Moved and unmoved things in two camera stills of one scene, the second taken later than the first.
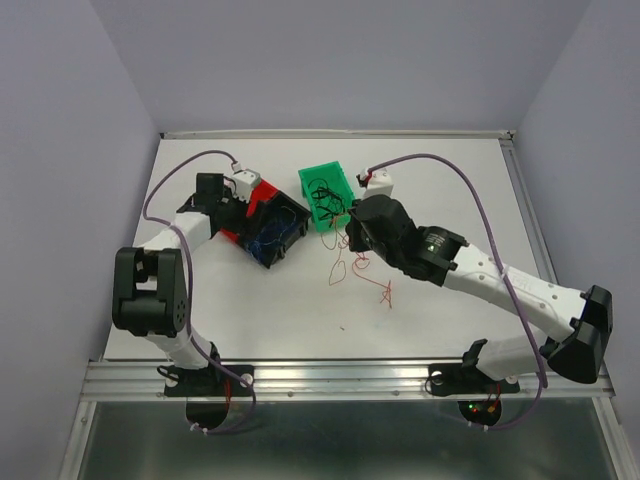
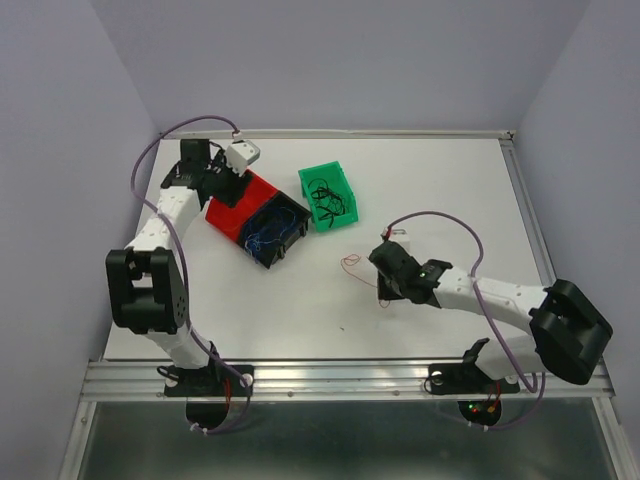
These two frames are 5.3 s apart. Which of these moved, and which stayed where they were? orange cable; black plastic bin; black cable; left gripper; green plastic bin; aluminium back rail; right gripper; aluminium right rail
Moved: right gripper; left gripper; orange cable
Stayed: aluminium back rail; green plastic bin; black plastic bin; aluminium right rail; black cable
